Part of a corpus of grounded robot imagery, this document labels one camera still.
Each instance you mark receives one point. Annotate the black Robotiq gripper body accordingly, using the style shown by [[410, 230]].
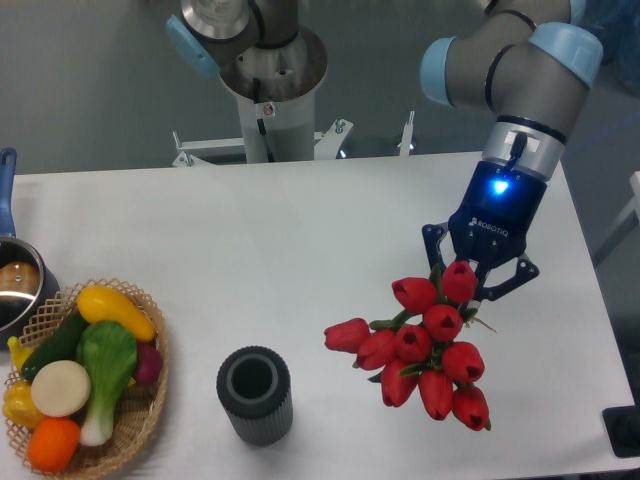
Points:
[[494, 216]]

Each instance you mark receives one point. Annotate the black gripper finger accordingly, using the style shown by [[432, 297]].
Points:
[[525, 271], [438, 245]]

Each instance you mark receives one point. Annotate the red tulip bouquet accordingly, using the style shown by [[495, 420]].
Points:
[[418, 350]]

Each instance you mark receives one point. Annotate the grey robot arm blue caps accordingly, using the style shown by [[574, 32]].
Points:
[[533, 66]]

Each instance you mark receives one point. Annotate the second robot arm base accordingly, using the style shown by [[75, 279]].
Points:
[[259, 49]]

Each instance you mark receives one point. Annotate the dark grey ribbed vase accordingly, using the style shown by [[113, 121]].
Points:
[[253, 385]]

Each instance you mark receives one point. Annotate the black device at edge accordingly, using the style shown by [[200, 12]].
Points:
[[622, 426]]

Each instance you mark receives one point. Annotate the red radish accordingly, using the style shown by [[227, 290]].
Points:
[[149, 364]]

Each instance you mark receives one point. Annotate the yellow squash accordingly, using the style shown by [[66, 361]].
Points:
[[98, 303]]

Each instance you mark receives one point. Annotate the green bok choy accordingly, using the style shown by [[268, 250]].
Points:
[[108, 353]]

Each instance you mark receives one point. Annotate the woven wicker basket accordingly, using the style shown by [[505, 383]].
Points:
[[137, 412]]

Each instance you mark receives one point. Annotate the dark green cucumber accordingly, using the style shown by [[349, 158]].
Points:
[[60, 345]]

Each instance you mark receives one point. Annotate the beige round bun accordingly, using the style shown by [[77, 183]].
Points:
[[61, 388]]

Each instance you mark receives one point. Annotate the yellow banana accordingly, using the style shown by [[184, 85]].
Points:
[[19, 353]]

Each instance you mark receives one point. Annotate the orange fruit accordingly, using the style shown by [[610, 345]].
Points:
[[53, 444]]

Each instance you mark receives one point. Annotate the yellow bell pepper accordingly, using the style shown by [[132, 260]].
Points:
[[18, 406]]

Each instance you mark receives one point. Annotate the white metal frame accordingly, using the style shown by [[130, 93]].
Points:
[[621, 226]]

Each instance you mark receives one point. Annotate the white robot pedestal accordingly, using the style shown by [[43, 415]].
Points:
[[278, 131]]

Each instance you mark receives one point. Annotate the steel saucepan blue handle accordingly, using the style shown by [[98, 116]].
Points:
[[26, 281]]

